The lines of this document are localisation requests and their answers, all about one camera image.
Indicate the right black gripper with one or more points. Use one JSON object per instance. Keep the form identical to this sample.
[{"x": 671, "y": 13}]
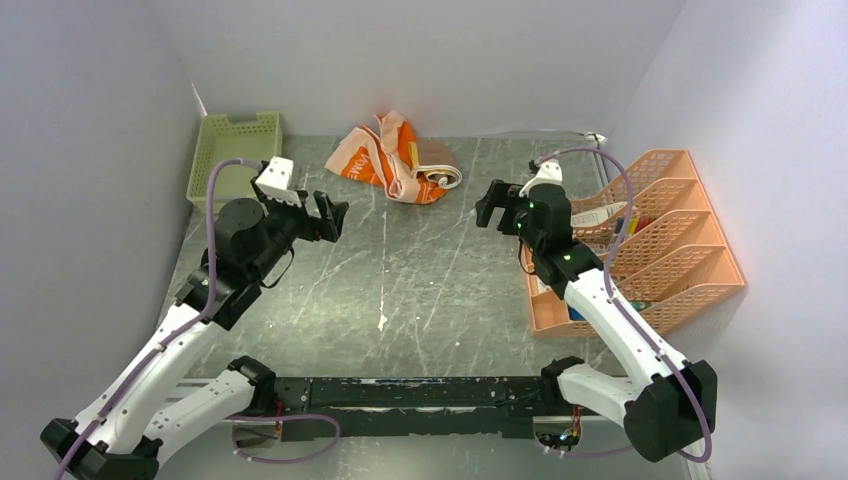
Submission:
[{"x": 500, "y": 194}]

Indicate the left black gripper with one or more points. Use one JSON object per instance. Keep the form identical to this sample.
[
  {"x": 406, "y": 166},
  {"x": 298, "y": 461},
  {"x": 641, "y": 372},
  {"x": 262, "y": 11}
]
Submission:
[{"x": 312, "y": 228}]

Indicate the brown yellow bear towel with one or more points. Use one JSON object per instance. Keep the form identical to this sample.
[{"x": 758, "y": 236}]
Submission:
[{"x": 434, "y": 161}]

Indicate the orange and cream towel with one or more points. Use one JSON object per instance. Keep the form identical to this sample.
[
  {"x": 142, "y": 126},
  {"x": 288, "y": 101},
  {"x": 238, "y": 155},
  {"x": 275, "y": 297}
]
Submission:
[{"x": 382, "y": 158}]

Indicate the orange plastic file organizer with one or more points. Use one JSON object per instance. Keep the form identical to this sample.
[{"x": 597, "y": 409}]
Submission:
[{"x": 678, "y": 266}]

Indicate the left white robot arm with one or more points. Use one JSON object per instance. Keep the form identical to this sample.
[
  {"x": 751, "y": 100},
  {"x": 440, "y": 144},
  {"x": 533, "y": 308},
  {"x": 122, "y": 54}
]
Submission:
[{"x": 131, "y": 430}]

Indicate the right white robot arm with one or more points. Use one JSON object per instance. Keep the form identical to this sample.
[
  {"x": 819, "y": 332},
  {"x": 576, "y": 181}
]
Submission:
[{"x": 665, "y": 402}]

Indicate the white paper in organizer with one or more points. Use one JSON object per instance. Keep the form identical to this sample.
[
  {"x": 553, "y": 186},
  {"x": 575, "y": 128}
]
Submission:
[{"x": 596, "y": 216}]

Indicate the green plastic basket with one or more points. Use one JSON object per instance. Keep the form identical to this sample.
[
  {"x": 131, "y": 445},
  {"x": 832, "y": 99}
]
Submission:
[{"x": 257, "y": 137}]

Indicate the coloured pens in organizer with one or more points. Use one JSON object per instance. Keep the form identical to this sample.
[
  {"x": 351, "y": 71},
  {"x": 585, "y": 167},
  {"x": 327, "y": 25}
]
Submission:
[{"x": 636, "y": 223}]

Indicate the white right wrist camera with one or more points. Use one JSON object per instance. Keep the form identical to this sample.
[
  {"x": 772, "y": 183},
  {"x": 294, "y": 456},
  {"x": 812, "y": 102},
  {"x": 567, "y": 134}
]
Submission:
[{"x": 546, "y": 172}]

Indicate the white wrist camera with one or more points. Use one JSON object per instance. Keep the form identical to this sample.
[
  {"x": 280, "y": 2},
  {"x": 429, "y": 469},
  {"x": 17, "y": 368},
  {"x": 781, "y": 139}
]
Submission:
[
  {"x": 546, "y": 172},
  {"x": 278, "y": 181}
]

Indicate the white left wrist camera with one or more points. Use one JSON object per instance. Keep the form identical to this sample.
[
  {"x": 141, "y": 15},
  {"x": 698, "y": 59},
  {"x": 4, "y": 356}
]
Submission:
[{"x": 278, "y": 181}]

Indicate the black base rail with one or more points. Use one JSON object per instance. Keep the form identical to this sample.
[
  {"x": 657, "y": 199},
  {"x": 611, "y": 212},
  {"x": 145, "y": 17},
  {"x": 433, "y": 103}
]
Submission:
[{"x": 508, "y": 406}]

